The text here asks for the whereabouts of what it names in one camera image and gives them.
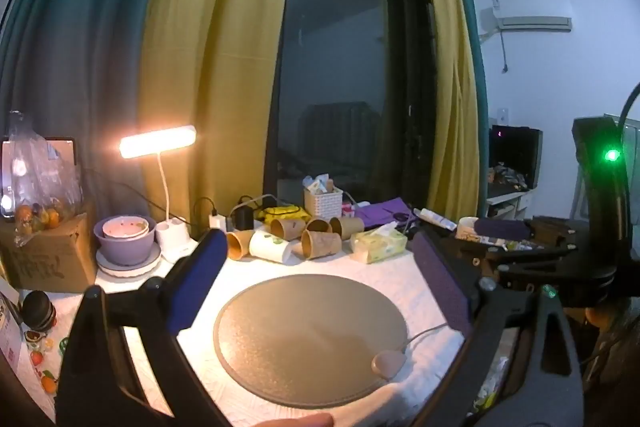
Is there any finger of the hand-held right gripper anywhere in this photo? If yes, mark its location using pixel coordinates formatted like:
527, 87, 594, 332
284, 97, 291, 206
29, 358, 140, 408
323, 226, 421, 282
482, 249, 616, 290
452, 219, 583, 253

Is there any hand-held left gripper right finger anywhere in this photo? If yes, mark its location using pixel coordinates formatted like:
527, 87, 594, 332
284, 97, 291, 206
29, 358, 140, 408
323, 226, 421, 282
407, 227, 586, 427

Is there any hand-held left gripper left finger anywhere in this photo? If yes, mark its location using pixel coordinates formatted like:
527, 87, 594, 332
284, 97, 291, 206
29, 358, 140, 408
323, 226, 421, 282
54, 228, 236, 427

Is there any white paper cup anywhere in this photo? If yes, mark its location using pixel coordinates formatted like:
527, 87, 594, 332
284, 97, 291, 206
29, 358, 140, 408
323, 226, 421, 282
248, 230, 292, 264

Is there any person's left hand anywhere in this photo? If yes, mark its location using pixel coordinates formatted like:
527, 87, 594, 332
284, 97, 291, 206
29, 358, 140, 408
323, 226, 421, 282
252, 412, 336, 427

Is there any white cabinet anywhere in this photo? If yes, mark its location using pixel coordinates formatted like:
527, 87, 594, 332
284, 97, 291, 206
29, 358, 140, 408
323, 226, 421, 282
486, 188, 540, 222

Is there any white tube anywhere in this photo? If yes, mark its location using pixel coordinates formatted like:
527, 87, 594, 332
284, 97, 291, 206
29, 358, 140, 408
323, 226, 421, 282
414, 208, 458, 230

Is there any white plate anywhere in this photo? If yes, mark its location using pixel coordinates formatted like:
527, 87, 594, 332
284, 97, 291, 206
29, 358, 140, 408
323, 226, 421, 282
96, 242, 162, 279

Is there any yellow tissue pack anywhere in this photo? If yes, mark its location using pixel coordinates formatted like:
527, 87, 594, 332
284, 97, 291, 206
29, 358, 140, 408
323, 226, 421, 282
350, 223, 409, 265

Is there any black power adapter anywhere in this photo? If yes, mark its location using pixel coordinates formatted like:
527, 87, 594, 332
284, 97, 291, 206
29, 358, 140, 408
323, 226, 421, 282
234, 196, 258, 232

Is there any purple bowl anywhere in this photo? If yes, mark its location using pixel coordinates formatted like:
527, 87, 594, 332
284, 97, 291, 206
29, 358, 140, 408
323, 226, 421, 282
93, 215, 157, 267

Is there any black monitor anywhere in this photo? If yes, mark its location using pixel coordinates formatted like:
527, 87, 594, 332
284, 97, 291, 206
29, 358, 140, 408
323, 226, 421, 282
489, 125, 544, 190

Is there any white bowl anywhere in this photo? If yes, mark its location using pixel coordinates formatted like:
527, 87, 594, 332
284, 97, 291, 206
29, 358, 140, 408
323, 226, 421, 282
101, 217, 151, 241

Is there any purple cloth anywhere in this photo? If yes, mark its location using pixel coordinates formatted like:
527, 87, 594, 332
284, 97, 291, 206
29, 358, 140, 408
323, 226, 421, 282
356, 198, 420, 231

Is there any white textured table cloth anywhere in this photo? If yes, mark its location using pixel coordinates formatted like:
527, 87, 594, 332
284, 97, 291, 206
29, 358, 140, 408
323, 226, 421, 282
20, 247, 481, 427

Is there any yellow pouch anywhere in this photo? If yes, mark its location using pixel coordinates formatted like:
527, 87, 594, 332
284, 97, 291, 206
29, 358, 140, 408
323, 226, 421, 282
261, 206, 308, 224

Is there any round grey mat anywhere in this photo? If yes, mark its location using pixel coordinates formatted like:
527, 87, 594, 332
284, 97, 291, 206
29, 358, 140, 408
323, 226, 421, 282
213, 274, 410, 408

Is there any white desk lamp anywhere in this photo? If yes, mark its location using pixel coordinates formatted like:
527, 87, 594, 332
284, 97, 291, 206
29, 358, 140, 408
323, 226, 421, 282
119, 125, 197, 254

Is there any white woven basket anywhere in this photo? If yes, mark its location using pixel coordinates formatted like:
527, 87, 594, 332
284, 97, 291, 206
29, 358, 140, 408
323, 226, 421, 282
303, 174, 345, 219

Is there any cardboard box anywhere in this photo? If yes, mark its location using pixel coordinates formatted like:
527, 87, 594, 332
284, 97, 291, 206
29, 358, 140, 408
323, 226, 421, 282
0, 211, 99, 294

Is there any yellow curtain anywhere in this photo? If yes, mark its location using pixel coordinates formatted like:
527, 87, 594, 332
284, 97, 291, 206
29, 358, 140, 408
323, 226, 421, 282
139, 0, 304, 230
414, 0, 482, 224

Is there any black round container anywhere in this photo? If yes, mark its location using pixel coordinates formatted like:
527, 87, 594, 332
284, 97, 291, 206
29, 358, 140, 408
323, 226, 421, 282
22, 290, 57, 333

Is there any fruit printed sheet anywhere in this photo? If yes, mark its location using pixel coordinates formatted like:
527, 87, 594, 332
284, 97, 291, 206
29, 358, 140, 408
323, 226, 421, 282
0, 292, 67, 408

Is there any plastic bag of fruit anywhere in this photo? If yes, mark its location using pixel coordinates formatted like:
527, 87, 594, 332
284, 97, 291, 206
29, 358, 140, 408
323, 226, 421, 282
7, 110, 84, 249

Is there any teal curtain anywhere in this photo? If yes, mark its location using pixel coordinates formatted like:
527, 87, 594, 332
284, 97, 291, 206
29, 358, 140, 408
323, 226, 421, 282
446, 0, 492, 219
0, 0, 181, 228

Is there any white air conditioner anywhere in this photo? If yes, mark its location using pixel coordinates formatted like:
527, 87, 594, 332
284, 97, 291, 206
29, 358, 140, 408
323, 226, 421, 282
479, 0, 573, 75

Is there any dark window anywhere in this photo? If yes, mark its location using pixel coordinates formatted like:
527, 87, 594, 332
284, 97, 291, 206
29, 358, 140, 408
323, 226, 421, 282
264, 0, 442, 210

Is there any white charger with black cable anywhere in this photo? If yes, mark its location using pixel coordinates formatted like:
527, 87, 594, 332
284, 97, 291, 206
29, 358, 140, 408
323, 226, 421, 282
194, 197, 229, 231

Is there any mat controller with white cable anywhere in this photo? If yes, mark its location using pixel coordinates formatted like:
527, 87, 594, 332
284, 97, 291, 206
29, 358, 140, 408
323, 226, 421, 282
371, 322, 449, 380

